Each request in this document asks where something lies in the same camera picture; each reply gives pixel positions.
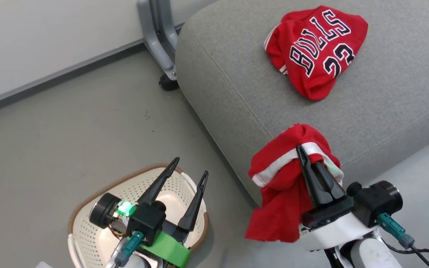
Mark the grey fabric sofa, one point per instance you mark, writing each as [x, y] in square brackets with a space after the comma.
[237, 74]

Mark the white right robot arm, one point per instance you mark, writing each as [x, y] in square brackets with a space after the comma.
[371, 257]

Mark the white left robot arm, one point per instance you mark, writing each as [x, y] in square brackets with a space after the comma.
[136, 262]

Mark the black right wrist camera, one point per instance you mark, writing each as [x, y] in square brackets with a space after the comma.
[372, 201]

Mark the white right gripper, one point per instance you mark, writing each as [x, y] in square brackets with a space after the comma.
[337, 230]

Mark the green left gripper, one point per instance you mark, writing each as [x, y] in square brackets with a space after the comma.
[169, 249]

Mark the red Bulls basketball jersey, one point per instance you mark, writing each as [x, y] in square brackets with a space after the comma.
[311, 48]

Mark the white perforated laundry basket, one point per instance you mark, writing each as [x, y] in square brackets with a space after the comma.
[95, 238]

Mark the red white-striped basketball shorts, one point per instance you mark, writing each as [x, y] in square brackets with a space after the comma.
[281, 186]

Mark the grey metal partition leg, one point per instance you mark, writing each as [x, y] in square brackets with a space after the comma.
[158, 41]

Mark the grey partition bottom rail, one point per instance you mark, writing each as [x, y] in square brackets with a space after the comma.
[50, 76]

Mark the black caster wheel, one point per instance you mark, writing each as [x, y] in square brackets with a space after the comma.
[168, 83]

